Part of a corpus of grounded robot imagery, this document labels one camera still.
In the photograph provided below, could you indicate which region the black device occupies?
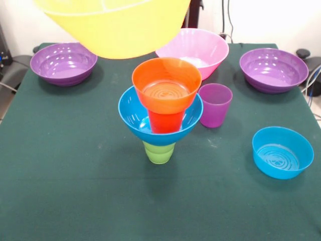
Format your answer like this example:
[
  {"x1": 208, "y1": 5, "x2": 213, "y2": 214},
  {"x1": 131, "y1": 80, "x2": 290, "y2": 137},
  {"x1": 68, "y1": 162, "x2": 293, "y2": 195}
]
[{"x1": 0, "y1": 24, "x2": 13, "y2": 68}]

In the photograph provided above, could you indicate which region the yellow plastic bowl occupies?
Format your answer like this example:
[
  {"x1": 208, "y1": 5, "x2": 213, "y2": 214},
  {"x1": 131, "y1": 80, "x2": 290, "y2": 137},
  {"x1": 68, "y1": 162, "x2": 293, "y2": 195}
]
[{"x1": 32, "y1": 0, "x2": 193, "y2": 60}]

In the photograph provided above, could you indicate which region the low blue plastic bowl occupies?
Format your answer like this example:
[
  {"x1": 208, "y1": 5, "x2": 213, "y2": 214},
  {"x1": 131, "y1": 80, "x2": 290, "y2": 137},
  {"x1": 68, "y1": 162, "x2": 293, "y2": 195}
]
[{"x1": 252, "y1": 126, "x2": 314, "y2": 180}]

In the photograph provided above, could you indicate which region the green plastic cup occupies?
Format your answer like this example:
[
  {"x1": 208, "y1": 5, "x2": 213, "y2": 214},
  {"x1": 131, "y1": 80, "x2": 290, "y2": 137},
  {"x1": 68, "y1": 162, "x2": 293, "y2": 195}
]
[{"x1": 142, "y1": 140, "x2": 176, "y2": 165}]

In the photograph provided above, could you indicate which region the black wall cable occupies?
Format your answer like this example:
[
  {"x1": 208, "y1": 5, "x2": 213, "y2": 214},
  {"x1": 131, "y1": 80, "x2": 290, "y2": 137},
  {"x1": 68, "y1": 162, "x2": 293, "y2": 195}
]
[{"x1": 221, "y1": 0, "x2": 226, "y2": 35}]

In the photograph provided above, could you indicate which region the pink plastic bowl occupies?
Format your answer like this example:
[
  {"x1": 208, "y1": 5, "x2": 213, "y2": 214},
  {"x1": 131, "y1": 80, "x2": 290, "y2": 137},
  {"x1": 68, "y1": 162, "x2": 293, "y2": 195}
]
[{"x1": 154, "y1": 28, "x2": 230, "y2": 81}]

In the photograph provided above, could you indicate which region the purple plastic cup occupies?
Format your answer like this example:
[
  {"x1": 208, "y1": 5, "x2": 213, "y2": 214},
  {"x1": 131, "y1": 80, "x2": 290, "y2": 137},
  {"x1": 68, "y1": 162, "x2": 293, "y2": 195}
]
[{"x1": 200, "y1": 83, "x2": 233, "y2": 129}]

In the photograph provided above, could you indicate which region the dark green table cloth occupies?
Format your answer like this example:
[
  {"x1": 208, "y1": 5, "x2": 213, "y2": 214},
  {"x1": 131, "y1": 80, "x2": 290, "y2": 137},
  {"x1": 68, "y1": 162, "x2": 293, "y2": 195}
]
[{"x1": 0, "y1": 42, "x2": 321, "y2": 241}]

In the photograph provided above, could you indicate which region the purple plastic bowl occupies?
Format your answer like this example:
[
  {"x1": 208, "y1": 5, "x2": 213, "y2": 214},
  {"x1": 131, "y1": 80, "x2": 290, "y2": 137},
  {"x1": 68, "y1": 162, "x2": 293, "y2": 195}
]
[
  {"x1": 30, "y1": 42, "x2": 98, "y2": 87},
  {"x1": 239, "y1": 48, "x2": 309, "y2": 94}
]

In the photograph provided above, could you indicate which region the grey wall cable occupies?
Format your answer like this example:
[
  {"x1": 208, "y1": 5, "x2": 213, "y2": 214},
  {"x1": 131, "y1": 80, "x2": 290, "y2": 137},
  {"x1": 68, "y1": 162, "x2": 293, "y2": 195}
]
[{"x1": 227, "y1": 0, "x2": 234, "y2": 40}]

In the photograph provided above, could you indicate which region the orange plastic cup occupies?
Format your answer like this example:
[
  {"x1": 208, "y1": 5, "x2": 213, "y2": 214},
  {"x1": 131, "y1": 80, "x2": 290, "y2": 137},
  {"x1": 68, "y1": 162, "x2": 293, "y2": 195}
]
[{"x1": 147, "y1": 109, "x2": 186, "y2": 134}]

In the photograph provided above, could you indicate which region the orange plastic bowl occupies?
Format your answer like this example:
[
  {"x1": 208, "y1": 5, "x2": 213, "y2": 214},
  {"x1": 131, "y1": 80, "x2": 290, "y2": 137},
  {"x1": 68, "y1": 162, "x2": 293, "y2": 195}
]
[{"x1": 131, "y1": 57, "x2": 203, "y2": 114}]

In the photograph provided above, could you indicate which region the blue cable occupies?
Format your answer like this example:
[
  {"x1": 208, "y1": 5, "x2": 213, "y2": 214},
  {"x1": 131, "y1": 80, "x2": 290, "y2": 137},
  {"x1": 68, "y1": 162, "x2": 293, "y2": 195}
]
[{"x1": 307, "y1": 64, "x2": 321, "y2": 98}]

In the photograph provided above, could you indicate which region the black round knob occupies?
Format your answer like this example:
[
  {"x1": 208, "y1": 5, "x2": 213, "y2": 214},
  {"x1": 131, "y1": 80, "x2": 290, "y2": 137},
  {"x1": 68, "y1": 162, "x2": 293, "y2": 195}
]
[{"x1": 295, "y1": 49, "x2": 311, "y2": 60}]

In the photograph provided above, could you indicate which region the white cable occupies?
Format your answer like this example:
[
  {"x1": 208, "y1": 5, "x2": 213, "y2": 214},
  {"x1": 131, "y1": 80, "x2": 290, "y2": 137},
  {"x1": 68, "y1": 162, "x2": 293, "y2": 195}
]
[
  {"x1": 300, "y1": 65, "x2": 321, "y2": 94},
  {"x1": 0, "y1": 81, "x2": 18, "y2": 93}
]

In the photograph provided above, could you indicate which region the deep blue plastic bowl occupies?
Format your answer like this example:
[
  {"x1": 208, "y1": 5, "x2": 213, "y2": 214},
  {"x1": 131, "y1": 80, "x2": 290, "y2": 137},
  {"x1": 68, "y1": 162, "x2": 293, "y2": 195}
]
[{"x1": 118, "y1": 85, "x2": 204, "y2": 147}]

